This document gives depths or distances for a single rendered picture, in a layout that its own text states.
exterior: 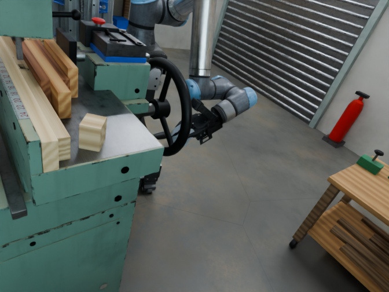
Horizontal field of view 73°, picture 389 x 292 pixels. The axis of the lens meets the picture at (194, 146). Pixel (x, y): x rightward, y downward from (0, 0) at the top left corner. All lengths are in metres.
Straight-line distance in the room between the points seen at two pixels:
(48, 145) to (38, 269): 0.35
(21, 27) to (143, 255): 1.10
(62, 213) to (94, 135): 0.19
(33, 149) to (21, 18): 0.26
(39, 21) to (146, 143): 0.28
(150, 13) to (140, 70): 0.65
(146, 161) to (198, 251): 1.05
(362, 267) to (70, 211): 1.41
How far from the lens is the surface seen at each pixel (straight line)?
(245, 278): 1.48
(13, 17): 0.56
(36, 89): 0.52
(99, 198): 0.56
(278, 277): 1.58
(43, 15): 0.56
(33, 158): 0.38
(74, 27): 1.38
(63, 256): 0.66
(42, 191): 0.42
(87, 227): 0.62
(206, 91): 0.95
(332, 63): 3.39
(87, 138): 0.43
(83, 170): 0.42
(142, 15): 1.27
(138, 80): 0.66
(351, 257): 1.65
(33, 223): 0.55
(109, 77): 0.63
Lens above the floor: 1.17
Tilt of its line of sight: 32 degrees down
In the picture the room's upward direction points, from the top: 17 degrees clockwise
